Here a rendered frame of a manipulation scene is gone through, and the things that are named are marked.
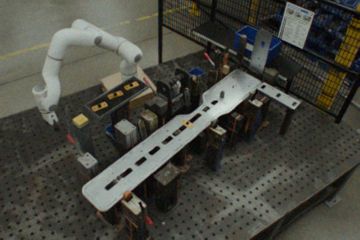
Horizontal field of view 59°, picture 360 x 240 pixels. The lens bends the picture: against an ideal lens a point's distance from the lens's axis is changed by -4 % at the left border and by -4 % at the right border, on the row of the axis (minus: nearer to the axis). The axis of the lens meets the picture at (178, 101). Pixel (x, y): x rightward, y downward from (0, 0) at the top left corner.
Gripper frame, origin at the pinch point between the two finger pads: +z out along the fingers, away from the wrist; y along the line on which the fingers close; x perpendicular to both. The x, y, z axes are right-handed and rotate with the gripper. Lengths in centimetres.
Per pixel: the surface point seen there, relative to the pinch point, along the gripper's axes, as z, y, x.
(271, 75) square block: -15, -87, -118
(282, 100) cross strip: -10, -103, -106
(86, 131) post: -19.7, -35.2, -2.3
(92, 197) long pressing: -11, -63, 19
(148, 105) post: -20, -47, -39
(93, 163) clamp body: -17, -52, 8
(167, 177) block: -14, -84, -12
